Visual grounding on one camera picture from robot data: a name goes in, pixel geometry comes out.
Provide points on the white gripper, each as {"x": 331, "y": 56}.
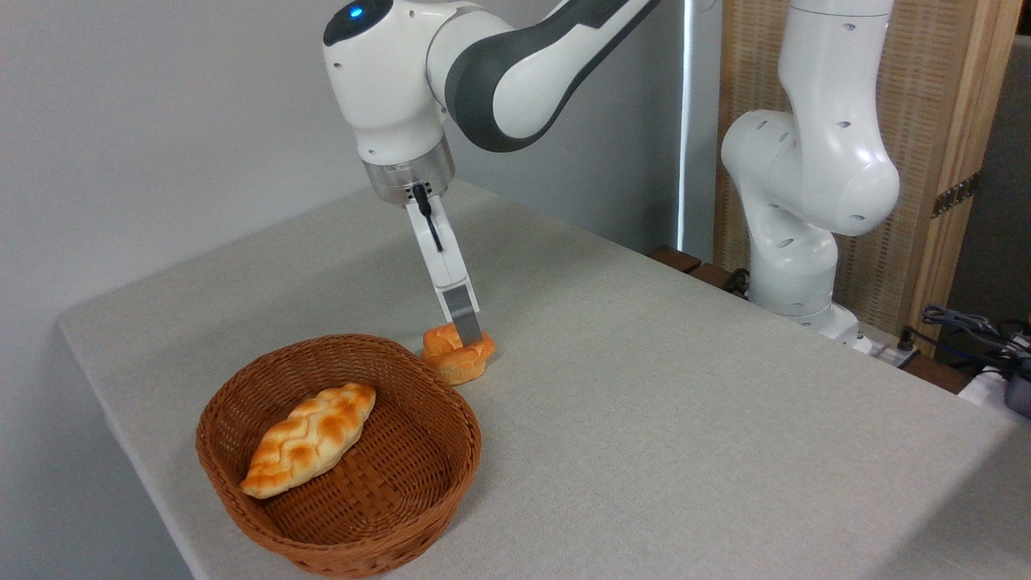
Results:
{"x": 445, "y": 262}

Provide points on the round bread roll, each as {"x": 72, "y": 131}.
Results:
{"x": 451, "y": 362}

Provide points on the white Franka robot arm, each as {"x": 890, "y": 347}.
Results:
{"x": 395, "y": 89}

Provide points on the long braided bread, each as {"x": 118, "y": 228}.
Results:
{"x": 310, "y": 439}

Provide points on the brown wicker basket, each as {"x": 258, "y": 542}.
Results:
{"x": 403, "y": 499}

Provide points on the grey tablecloth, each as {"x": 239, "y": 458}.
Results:
{"x": 644, "y": 419}

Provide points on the metal screen hinge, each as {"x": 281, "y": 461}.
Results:
{"x": 956, "y": 195}

